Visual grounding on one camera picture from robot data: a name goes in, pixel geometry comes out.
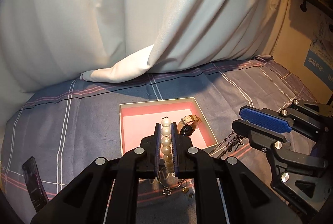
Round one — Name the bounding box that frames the dark metal chain necklace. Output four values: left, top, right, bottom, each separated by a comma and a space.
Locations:
209, 130, 247, 159

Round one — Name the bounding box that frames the thin metal bangle ring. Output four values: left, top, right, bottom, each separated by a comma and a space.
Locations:
149, 166, 180, 189

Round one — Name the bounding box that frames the rose gold wrist watch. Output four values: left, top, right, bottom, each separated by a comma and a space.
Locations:
177, 114, 201, 137

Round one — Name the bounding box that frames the white pearl bracelet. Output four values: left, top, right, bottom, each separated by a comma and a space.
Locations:
160, 116, 176, 174

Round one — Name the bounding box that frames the black smartphone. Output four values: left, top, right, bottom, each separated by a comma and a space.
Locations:
22, 156, 49, 212

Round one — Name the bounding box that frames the blue plaid bed sheet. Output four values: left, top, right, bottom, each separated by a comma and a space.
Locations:
1, 57, 315, 223

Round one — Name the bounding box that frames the teal box pink interior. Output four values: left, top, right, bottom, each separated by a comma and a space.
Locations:
119, 97, 217, 154

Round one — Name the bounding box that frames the white draped curtain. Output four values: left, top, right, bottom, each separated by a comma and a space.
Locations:
1, 0, 281, 124

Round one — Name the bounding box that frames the blue wall poster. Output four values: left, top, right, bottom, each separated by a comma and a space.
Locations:
304, 50, 333, 90

